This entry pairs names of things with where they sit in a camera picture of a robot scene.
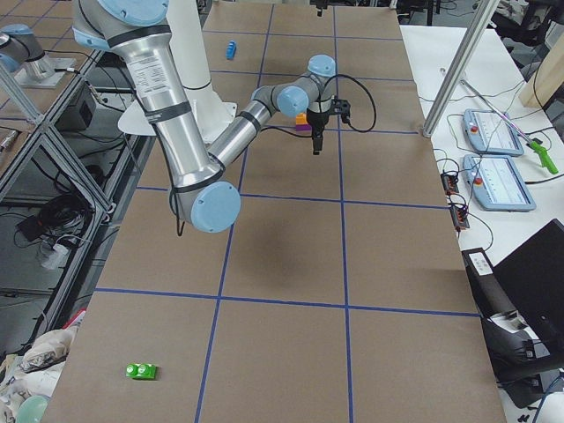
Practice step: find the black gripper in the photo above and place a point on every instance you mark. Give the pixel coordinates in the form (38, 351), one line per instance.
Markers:
(316, 119)

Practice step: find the aluminium frame post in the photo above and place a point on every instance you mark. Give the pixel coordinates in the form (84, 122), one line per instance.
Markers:
(454, 73)

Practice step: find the green two-stud block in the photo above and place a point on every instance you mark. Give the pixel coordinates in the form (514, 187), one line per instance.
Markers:
(141, 371)

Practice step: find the purple trapezoid block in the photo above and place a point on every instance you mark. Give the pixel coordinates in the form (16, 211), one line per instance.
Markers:
(302, 128)

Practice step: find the orange trapezoid block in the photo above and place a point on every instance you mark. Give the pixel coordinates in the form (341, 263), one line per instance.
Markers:
(301, 120)

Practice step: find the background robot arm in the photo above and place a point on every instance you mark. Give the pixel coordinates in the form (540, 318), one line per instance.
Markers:
(23, 55)

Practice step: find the black laptop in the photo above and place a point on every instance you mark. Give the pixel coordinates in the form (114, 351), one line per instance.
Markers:
(532, 278)

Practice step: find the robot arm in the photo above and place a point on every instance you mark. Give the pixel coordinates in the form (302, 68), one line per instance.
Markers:
(162, 44)
(311, 93)

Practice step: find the aluminium frame rack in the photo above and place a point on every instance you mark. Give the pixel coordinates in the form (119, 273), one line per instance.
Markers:
(111, 201)

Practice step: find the lower teach pendant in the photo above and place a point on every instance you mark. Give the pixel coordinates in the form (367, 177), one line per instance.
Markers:
(495, 183)

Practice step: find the green handled grabber tool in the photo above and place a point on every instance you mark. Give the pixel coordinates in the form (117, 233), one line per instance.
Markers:
(535, 145)

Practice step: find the upper teach pendant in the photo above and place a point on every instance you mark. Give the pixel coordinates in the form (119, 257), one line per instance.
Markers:
(488, 133)

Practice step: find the white remote control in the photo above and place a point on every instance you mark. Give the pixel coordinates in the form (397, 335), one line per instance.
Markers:
(480, 263)

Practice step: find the teach pendant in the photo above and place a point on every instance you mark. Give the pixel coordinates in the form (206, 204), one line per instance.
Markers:
(488, 133)
(495, 183)

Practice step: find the long blue block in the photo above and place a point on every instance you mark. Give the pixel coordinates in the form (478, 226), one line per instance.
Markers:
(231, 49)

